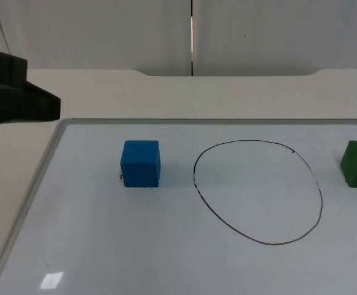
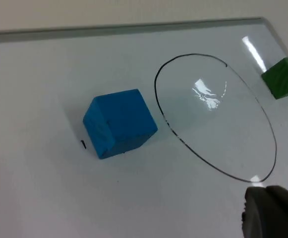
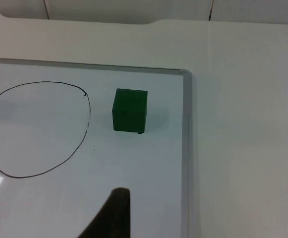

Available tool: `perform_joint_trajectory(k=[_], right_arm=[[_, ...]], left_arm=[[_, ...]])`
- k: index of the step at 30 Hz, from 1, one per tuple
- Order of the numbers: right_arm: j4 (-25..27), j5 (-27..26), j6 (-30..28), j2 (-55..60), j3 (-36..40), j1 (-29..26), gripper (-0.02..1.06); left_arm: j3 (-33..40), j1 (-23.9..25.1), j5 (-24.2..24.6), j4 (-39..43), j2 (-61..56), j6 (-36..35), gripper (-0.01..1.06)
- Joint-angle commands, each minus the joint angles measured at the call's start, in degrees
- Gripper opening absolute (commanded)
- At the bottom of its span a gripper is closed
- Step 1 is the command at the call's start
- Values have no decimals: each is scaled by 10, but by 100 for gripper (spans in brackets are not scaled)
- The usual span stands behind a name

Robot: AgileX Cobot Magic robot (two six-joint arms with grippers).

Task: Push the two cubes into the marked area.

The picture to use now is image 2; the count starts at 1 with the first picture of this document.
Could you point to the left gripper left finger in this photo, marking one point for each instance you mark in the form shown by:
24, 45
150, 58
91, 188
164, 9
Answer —
254, 213

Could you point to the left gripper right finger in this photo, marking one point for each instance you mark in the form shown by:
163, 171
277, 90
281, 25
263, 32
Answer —
286, 213

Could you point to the blue cube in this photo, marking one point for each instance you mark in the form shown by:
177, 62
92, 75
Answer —
119, 124

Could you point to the green cube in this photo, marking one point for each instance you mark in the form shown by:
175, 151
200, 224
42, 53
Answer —
283, 77

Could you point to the grey-framed whiteboard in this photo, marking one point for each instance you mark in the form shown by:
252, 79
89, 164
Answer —
59, 188

